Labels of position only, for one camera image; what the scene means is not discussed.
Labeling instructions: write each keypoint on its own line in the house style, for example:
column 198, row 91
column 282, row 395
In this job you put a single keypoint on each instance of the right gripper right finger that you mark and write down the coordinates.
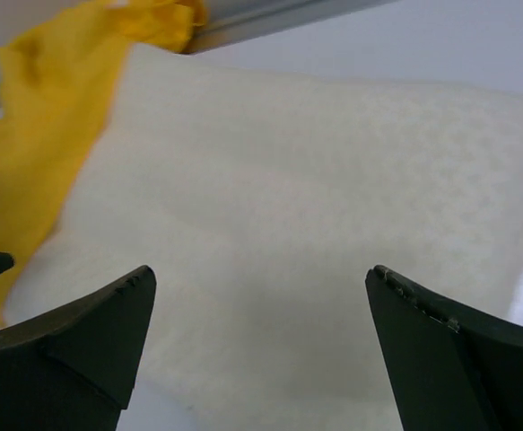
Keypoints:
column 450, row 366

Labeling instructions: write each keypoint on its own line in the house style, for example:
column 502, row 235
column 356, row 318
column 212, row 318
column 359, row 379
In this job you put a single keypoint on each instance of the aluminium table frame rail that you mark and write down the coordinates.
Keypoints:
column 234, row 21

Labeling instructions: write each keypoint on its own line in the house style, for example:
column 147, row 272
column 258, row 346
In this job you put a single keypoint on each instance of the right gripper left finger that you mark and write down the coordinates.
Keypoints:
column 74, row 367

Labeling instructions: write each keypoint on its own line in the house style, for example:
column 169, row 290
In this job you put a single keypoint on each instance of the yellow pillowcase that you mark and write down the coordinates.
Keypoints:
column 57, row 84

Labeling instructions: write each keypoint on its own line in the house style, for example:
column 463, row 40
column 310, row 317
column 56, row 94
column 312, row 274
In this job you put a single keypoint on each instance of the cream quilted pillow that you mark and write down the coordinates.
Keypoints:
column 261, row 201

